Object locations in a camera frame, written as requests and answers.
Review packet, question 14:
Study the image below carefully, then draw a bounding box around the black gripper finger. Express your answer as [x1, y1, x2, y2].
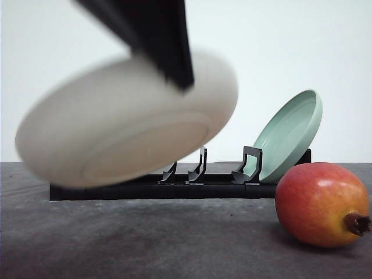
[75, 0, 195, 90]

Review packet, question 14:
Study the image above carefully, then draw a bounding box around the white plate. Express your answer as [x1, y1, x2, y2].
[15, 51, 238, 188]

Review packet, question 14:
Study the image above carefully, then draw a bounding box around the red yellow pomegranate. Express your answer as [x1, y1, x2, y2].
[275, 162, 372, 248]

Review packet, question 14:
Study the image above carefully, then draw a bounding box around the green plate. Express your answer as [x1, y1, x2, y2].
[244, 90, 323, 184]

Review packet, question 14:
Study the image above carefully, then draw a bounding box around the black plate rack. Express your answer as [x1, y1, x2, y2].
[50, 146, 312, 201]

